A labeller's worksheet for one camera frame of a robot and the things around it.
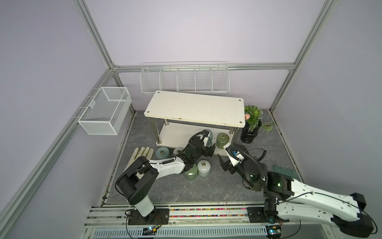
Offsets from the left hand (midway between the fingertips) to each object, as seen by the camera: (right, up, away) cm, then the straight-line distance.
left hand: (208, 141), depth 87 cm
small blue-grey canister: (-27, -7, 0) cm, 28 cm away
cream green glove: (-40, -8, +9) cm, 42 cm away
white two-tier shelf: (0, +13, -17) cm, 22 cm away
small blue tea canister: (-1, +1, -10) cm, 10 cm away
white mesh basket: (-58, +16, -4) cm, 61 cm away
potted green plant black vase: (+24, +14, -6) cm, 28 cm away
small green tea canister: (+8, +1, 0) cm, 8 cm away
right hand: (+7, -1, -20) cm, 22 cm away
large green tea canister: (-9, -17, -7) cm, 21 cm away
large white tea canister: (-3, -15, -5) cm, 16 cm away
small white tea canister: (-19, -6, +2) cm, 20 cm away
